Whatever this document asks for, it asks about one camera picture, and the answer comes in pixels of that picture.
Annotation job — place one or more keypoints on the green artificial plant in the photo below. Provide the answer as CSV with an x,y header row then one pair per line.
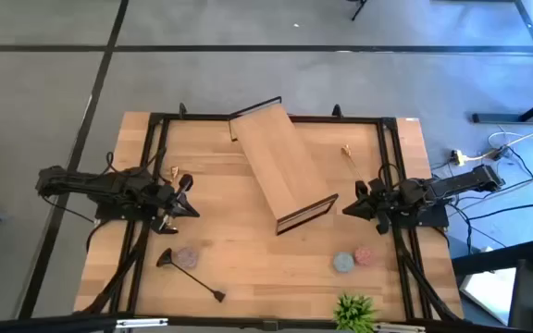
x,y
354,312

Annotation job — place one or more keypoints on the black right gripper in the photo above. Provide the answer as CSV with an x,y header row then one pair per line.
x,y
373,205

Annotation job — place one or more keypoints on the black diagonal frame brace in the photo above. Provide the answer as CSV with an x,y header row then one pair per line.
x,y
123,273
424,282

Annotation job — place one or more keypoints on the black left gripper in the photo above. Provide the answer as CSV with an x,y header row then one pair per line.
x,y
174,203

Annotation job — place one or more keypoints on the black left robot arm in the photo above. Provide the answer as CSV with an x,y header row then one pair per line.
x,y
86,185

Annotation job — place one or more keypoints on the yellow white power plug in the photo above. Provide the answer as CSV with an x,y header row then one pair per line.
x,y
457,157

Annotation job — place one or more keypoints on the black stand leg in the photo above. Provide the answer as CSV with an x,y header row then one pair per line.
x,y
359,8

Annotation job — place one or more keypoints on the mauve patterned round disc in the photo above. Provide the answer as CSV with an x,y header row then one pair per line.
x,y
186,257

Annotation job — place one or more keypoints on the black frame hook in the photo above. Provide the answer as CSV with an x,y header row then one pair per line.
x,y
182,111
337,111

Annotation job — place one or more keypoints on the long black desk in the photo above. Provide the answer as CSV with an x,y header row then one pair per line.
x,y
502,118

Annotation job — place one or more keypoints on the grey topped side desk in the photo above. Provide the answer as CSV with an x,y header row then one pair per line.
x,y
488,296

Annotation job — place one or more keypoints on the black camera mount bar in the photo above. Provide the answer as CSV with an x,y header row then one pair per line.
x,y
40,324

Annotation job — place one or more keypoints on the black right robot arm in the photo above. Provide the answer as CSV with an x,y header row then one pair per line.
x,y
456,182

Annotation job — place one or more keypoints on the blue-grey patterned round disc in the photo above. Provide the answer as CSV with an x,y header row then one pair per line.
x,y
343,262

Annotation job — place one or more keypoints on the pink patterned round disc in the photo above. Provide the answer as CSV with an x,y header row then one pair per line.
x,y
364,255

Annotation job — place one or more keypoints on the black aluminium table frame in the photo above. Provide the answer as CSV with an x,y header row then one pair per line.
x,y
192,117

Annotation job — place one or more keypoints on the silver mount bracket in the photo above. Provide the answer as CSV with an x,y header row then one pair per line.
x,y
141,322
398,328

